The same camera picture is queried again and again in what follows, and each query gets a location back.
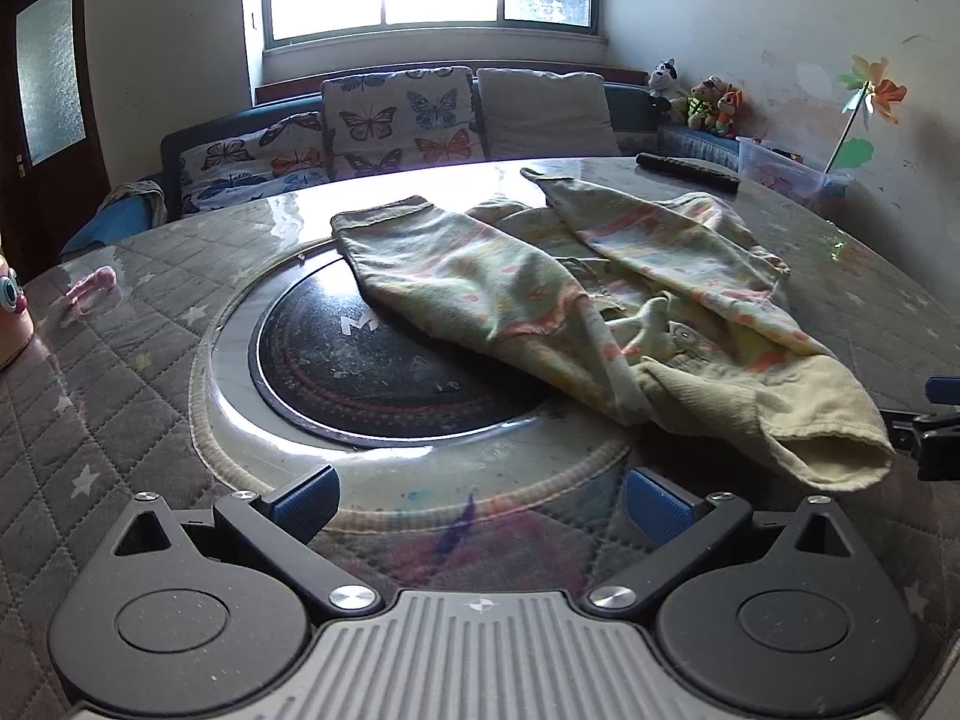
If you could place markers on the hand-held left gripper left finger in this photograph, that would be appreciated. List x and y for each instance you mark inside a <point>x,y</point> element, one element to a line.
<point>304,504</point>

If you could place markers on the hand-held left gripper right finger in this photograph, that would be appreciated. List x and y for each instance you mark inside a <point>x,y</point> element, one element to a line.
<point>660,508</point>

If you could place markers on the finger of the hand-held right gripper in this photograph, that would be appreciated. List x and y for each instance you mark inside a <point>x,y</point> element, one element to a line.
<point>943,390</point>
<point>937,450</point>

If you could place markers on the floral green children's shirt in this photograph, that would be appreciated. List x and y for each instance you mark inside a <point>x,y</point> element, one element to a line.
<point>487,277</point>

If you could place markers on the round black induction cooktop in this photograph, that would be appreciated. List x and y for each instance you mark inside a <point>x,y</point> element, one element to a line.
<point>337,375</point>

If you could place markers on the clear plastic storage box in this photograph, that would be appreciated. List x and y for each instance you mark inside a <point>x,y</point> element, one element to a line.
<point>787,176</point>

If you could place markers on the small pink object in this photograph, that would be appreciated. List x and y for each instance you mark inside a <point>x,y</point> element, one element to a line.
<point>94,283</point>

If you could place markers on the colourful pinwheel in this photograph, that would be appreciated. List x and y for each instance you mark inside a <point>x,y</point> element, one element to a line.
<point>874,90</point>

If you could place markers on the blue blanket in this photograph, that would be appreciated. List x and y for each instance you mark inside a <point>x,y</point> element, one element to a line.
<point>112,232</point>

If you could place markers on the black remote control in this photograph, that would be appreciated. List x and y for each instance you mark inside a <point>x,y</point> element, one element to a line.
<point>686,171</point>

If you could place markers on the pink bottle with face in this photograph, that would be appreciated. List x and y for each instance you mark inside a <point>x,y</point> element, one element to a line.
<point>11,330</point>

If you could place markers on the long butterfly print cushion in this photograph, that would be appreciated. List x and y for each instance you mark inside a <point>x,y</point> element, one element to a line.
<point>247,165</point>

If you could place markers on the grey cloth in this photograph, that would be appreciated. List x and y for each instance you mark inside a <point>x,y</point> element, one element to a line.
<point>142,199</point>

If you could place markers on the orange fox plush toy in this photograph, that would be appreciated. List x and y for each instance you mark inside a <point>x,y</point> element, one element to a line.
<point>729,109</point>

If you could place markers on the brown bear plush toy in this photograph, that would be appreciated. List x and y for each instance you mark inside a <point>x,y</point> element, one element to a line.
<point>703,105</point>

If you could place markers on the square butterfly print cushion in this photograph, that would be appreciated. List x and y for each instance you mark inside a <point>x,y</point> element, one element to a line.
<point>405,120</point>

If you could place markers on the blue sofa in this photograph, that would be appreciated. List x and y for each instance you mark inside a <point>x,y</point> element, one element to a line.
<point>637,109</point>

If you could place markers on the plain beige cushion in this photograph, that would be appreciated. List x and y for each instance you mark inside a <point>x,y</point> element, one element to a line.
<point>547,116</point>

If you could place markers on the black and white plush toy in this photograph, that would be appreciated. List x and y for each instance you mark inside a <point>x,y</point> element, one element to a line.
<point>663,79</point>

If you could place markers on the dark wooden door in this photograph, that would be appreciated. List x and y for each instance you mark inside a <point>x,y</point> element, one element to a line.
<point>49,67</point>

